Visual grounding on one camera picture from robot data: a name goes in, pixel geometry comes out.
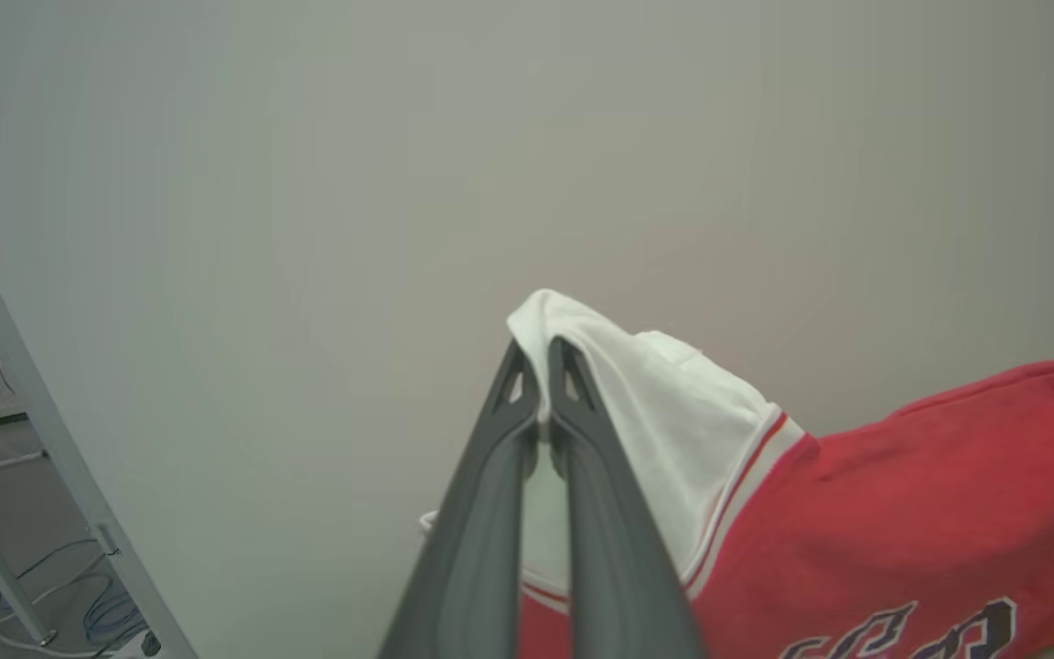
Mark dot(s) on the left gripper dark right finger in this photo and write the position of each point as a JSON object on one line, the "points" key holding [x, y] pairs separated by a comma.
{"points": [[609, 567]]}

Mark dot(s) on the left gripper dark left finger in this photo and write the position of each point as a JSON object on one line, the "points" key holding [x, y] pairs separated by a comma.
{"points": [[472, 549]]}

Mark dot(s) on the red white sports shirt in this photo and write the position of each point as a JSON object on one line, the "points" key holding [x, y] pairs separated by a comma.
{"points": [[902, 513]]}

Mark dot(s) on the pale partition frame post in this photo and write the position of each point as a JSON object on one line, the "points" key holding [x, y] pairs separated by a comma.
{"points": [[51, 430]]}

